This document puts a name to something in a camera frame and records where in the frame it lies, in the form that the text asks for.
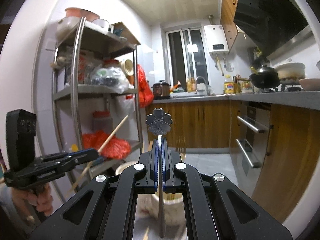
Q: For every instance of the sliding kitchen window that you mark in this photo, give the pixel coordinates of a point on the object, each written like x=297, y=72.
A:
x=185, y=60

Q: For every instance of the silver flower-end spoon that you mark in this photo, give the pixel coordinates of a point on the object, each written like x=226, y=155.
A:
x=159, y=121

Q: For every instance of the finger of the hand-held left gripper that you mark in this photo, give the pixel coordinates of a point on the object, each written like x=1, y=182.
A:
x=82, y=153
x=90, y=161

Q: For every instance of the hanging orange plastic bag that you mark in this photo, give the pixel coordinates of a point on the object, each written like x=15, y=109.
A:
x=143, y=90

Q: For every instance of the person's left hand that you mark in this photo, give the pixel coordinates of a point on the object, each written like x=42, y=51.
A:
x=41, y=200

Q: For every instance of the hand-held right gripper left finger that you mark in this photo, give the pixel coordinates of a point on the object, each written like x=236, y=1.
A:
x=150, y=160

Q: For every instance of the wooden chopstick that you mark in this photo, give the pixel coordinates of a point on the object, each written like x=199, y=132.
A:
x=143, y=147
x=112, y=136

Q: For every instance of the gas stove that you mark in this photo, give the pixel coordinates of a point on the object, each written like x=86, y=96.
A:
x=282, y=89

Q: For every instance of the black wok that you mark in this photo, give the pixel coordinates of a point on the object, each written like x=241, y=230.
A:
x=265, y=78

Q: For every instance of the beige plastic cup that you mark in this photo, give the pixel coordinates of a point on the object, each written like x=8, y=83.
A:
x=127, y=67

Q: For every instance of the built-in steel oven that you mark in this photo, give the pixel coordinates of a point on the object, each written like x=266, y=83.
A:
x=252, y=130

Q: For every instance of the amber sauce bottles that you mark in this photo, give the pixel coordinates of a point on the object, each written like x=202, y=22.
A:
x=191, y=85

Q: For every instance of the jar with red lid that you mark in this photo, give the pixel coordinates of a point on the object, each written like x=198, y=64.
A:
x=112, y=63

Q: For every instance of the yellow plastic item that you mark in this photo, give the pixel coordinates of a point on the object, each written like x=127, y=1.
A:
x=74, y=147

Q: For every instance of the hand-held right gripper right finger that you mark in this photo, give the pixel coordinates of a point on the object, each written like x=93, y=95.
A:
x=168, y=160

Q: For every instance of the black range hood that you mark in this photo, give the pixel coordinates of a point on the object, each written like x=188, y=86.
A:
x=270, y=12

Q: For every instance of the stainless steel shelf rack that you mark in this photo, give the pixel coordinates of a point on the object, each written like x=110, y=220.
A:
x=100, y=90

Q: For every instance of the white enamel mug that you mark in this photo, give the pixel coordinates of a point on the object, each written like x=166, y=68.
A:
x=101, y=25

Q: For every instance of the cream floral ceramic utensil holder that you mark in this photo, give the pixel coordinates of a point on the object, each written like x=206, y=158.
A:
x=172, y=215

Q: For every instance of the white clay pot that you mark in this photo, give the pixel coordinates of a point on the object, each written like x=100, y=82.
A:
x=291, y=71

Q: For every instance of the large orange plastic bag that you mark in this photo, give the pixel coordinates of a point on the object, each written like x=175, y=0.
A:
x=112, y=145

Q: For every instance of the white bowl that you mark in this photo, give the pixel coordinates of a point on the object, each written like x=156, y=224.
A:
x=310, y=84

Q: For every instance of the white water heater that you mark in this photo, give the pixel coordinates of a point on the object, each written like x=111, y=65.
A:
x=216, y=38

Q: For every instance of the white plastic bag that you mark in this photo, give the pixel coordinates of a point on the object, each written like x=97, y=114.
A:
x=125, y=105

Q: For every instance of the cardboard box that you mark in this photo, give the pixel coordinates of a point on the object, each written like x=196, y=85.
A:
x=125, y=31

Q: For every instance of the yellow cooking oil bottle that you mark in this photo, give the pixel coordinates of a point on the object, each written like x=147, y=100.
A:
x=229, y=87

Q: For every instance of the pink bowl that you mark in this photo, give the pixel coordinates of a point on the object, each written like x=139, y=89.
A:
x=80, y=12

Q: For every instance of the steel kitchen faucet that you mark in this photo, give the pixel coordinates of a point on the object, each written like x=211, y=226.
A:
x=200, y=80

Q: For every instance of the plastic jar with orange lid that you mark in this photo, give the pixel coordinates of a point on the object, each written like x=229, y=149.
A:
x=102, y=122

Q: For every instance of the wooden lower kitchen cabinets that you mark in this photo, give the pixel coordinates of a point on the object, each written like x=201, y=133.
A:
x=295, y=155

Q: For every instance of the packaged dry goods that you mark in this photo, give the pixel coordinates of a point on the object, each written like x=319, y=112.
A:
x=82, y=67

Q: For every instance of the wooden upper kitchen cabinet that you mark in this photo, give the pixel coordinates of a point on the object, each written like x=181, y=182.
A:
x=228, y=10

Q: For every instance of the grey kitchen countertop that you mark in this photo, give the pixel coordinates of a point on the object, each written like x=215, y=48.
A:
x=275, y=98

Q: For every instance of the clear bag of dark goods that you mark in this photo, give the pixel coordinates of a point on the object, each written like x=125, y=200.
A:
x=107, y=80

